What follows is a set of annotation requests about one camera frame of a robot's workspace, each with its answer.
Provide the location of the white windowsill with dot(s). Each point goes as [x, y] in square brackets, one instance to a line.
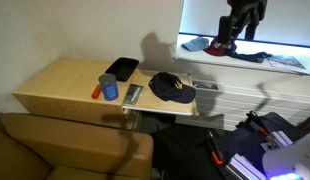
[208, 59]

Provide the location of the colourful printed magazine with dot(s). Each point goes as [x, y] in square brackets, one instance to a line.
[286, 63]

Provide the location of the red cap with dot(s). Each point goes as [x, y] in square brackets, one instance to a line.
[213, 50]

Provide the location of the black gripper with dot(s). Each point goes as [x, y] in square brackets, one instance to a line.
[246, 8]

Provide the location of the blue cylindrical can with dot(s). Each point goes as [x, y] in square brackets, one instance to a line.
[109, 87]

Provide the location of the white-framed photo card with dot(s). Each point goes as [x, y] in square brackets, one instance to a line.
[205, 85]

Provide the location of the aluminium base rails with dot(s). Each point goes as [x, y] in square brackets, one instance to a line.
[245, 165]

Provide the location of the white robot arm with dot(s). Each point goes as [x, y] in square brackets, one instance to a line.
[291, 156]

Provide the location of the small orange cylinder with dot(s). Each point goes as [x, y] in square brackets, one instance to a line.
[96, 92]

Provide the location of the black clamp with orange grip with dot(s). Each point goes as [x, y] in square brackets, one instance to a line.
[215, 150]
[258, 125]

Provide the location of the dark blue bag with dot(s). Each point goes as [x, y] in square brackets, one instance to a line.
[241, 140]

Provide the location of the brown leather sofa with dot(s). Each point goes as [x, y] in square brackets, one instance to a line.
[71, 150]

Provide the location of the wooden pull-out shelf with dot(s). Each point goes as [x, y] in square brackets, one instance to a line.
[151, 103]

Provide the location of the white panel radiator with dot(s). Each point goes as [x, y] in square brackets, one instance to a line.
[248, 100]

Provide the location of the light blue cap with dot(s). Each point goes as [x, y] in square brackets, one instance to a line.
[196, 44]

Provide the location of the black plastic tray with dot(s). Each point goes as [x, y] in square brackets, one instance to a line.
[122, 69]

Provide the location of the black cap with yellow logo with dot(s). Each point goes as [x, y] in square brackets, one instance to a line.
[168, 87]

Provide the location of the light wooden drawer cabinet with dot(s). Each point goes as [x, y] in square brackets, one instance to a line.
[61, 83]

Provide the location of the navy blue cloth item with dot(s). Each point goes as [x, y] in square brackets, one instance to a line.
[251, 56]

